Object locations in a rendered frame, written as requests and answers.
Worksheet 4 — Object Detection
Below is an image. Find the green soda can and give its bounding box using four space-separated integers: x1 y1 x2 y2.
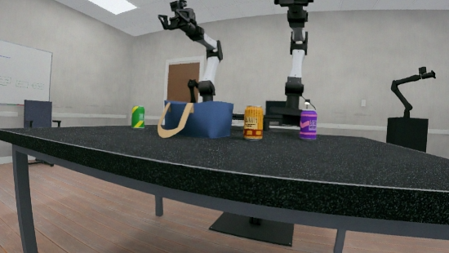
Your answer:
131 105 144 130

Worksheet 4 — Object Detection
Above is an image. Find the blue canvas tote bag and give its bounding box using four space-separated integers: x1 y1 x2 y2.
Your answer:
158 100 234 138

